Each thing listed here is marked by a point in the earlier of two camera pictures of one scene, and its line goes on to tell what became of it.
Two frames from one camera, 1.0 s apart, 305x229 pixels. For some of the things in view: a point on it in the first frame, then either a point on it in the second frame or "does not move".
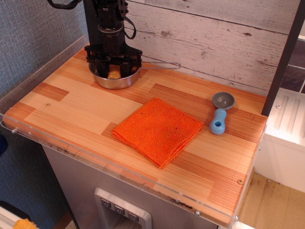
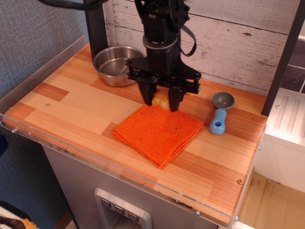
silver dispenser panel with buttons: (117, 213) does not move
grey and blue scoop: (222, 101) does not move
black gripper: (112, 48) -> (164, 67)
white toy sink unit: (280, 155) does not move
